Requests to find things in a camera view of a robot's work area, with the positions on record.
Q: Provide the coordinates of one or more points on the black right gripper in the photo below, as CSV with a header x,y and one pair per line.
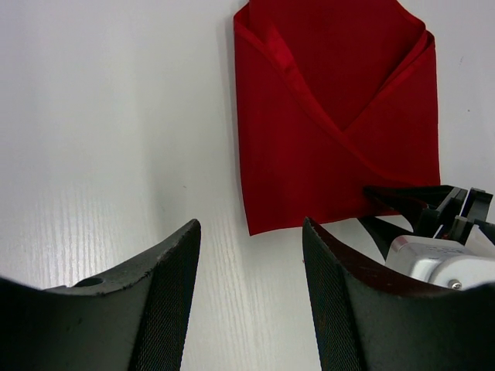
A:
x,y
449,213

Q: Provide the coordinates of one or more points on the red cloth napkin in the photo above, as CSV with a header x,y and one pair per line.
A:
x,y
332,96

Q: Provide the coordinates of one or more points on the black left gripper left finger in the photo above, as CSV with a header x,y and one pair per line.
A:
x,y
133,316

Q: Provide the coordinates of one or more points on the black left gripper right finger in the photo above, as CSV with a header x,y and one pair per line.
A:
x,y
369,317

